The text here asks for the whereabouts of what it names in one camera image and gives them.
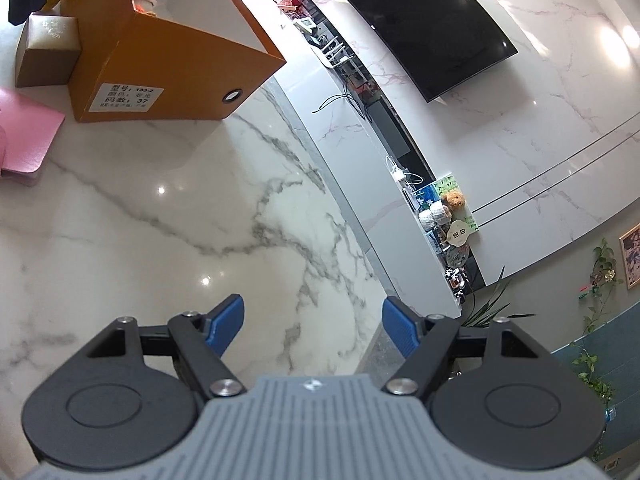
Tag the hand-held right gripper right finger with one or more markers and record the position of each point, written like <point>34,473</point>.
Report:
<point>402,330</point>

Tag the cow figurines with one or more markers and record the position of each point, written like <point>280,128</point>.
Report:
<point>455,279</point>

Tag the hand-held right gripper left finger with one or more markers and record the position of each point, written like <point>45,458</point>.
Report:
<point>227,322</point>

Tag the brown teddy bear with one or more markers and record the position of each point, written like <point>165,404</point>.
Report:
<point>455,200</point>

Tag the white television cabinet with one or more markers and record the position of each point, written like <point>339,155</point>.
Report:
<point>350,160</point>

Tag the pink wallet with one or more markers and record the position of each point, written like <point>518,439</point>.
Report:
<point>25,130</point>

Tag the black television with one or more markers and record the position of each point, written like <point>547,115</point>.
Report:
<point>425,20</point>

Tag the trailing ivy plant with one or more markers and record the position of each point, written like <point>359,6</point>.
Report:
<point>600,285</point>

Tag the tall leafy potted plant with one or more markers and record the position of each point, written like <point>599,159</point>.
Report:
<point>482,310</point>

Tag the fan-shaped ornament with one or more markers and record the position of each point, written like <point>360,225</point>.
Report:
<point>459,232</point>

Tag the decorative plate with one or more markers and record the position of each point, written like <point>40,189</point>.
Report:
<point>457,256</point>

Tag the small brown box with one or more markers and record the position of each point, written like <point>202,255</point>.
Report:
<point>47,55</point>

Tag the white router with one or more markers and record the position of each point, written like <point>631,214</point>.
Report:
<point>334,55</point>

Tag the framed wall picture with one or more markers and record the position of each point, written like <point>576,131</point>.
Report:
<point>631,255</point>

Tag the white desk clock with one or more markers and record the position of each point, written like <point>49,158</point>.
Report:
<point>306,24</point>

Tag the orange cardboard box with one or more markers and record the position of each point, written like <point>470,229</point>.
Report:
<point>175,70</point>

